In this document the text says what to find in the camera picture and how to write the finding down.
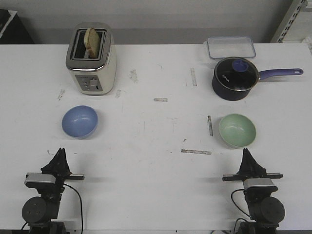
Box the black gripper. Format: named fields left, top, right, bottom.
left=30, top=148, right=85, bottom=189
left=222, top=148, right=283, bottom=181

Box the green bowl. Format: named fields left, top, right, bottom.
left=218, top=113, right=256, bottom=148

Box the blue bowl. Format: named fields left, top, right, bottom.
left=61, top=105, right=98, bottom=139

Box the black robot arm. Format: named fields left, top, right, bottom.
left=222, top=148, right=285, bottom=234
left=22, top=148, right=84, bottom=234

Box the dark blue saucepan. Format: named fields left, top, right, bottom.
left=212, top=68, right=304, bottom=101

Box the glass pot lid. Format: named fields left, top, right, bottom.
left=214, top=57, right=259, bottom=91

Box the cream and steel toaster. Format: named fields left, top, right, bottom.
left=66, top=22, right=117, bottom=96

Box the clear plastic food container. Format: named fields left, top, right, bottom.
left=203, top=36, right=256, bottom=59

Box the toast slice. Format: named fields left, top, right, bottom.
left=84, top=28, right=100, bottom=59

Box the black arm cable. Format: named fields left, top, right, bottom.
left=230, top=189, right=252, bottom=231
left=62, top=183, right=84, bottom=232

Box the white metal shelf rail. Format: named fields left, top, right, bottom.
left=270, top=0, right=312, bottom=43

